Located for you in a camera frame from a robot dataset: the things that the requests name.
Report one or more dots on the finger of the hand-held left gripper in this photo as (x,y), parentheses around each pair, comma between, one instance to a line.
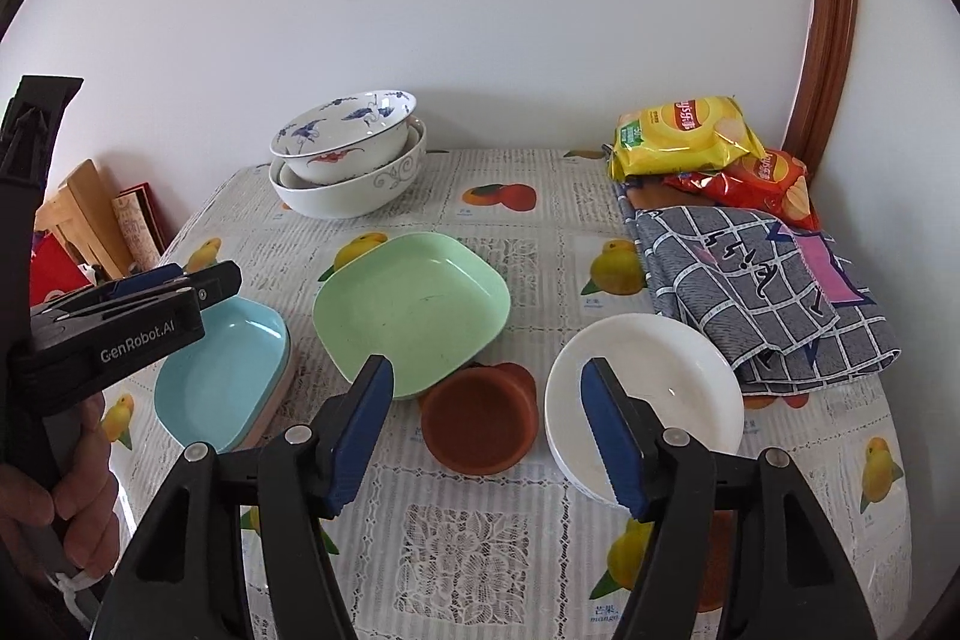
(146,281)
(217,286)

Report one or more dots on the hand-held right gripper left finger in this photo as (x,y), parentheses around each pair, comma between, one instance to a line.
(364,437)

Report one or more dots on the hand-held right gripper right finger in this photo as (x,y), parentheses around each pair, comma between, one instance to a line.
(607,437)

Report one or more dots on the white round deep plate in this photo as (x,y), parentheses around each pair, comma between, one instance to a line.
(660,370)
(577,479)

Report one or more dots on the blue square plate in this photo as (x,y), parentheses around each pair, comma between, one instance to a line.
(217,377)

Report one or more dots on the brown clay bowl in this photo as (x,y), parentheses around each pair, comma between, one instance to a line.
(517,371)
(480,422)

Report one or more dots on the green square plate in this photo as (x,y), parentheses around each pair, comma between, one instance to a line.
(412,310)

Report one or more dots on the person's left hand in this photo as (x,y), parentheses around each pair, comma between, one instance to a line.
(90,497)

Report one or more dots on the dark red book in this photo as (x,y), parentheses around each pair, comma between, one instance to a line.
(139,227)

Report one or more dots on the wooden board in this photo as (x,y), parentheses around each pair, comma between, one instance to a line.
(90,212)

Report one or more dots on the pink square plate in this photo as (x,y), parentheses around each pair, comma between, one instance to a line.
(271,406)

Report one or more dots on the fruit print lace tablecloth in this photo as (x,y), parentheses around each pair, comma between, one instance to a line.
(487,535)

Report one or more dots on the large white grey-patterned bowl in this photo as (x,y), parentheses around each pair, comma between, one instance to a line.
(352,199)

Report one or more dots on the blue patterned porcelain bowl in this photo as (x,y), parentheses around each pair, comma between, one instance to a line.
(337,154)

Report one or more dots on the grey checked cloth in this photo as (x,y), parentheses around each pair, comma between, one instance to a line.
(720,280)

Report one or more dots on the red chip bag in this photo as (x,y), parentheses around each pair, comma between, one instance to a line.
(765,179)

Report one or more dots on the yellow chip bag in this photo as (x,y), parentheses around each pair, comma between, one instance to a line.
(682,141)

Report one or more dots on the wooden door frame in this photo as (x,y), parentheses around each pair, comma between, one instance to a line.
(825,10)

